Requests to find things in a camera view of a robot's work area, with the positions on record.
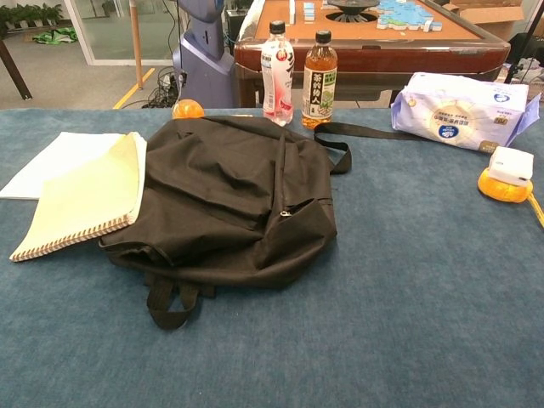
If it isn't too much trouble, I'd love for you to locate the row of potted plants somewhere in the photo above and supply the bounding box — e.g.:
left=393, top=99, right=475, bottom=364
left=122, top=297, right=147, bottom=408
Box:
left=0, top=3, right=64, bottom=31

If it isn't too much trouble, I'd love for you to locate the green cloth on floor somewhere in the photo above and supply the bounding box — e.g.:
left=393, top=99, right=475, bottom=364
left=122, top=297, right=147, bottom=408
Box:
left=32, top=27, right=79, bottom=45

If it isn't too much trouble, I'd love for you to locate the black tripod stand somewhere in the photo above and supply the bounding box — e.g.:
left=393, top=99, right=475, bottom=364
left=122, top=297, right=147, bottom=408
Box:
left=503, top=0, right=544, bottom=84

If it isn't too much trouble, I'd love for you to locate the brown tea bottle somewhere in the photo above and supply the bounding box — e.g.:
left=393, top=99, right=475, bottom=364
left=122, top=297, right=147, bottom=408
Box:
left=301, top=29, right=339, bottom=130

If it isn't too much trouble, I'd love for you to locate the heap of blue mahjong tiles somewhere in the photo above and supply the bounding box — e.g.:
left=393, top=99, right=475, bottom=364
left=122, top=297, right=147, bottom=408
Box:
left=376, top=0, right=443, bottom=33

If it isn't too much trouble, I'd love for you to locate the blue table mat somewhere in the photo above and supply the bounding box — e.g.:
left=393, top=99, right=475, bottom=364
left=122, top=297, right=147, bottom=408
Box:
left=0, top=108, right=544, bottom=408

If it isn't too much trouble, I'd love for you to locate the orange tape measure yellow strap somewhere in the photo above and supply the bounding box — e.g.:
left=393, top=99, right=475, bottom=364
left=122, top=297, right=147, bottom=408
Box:
left=477, top=167, right=544, bottom=230

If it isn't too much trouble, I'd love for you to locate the dark wooden table leg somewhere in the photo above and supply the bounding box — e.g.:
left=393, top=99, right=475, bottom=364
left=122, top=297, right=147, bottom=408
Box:
left=0, top=37, right=33, bottom=101

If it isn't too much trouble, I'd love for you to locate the brown mahjong table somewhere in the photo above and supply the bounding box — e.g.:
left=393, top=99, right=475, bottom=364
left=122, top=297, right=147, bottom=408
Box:
left=233, top=0, right=511, bottom=108

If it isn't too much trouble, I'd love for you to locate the white notepad with yellow edge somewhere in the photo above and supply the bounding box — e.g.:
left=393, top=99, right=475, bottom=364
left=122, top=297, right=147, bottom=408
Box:
left=0, top=131, right=128, bottom=201

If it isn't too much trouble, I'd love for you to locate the clear bottle with pink label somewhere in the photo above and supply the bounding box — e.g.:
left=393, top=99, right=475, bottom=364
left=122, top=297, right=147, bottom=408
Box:
left=260, top=20, right=296, bottom=128

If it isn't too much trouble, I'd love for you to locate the wooden pole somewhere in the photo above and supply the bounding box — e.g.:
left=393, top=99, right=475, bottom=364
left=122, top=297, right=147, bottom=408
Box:
left=129, top=0, right=144, bottom=90

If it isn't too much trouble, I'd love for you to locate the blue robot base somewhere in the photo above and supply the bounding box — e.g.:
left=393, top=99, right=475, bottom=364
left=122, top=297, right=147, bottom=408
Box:
left=172, top=0, right=237, bottom=110

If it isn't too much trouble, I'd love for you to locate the pale blue tissue pack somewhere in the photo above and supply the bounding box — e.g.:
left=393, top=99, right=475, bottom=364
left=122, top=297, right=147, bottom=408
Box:
left=389, top=71, right=541, bottom=153

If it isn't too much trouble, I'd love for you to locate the brown spiral notebook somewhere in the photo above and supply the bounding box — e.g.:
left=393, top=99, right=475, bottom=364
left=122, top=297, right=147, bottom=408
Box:
left=8, top=131, right=148, bottom=264

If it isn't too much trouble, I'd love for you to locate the orange jelly cup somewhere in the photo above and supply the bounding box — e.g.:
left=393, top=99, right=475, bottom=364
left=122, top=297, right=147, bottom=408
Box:
left=171, top=98, right=206, bottom=120

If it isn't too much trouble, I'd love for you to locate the cardboard box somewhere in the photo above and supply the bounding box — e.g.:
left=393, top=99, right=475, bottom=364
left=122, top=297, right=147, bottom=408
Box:
left=450, top=0, right=526, bottom=39

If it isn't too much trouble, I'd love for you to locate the black fabric backpack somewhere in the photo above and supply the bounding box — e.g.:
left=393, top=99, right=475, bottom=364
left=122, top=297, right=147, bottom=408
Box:
left=98, top=115, right=428, bottom=332

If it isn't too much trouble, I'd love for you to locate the small white box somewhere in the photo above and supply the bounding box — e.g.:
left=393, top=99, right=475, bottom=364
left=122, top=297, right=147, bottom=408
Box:
left=488, top=145, right=535, bottom=187

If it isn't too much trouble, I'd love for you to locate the tangle of floor cables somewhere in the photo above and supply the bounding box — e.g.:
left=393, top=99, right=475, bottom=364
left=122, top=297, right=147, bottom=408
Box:
left=142, top=67, right=188, bottom=110

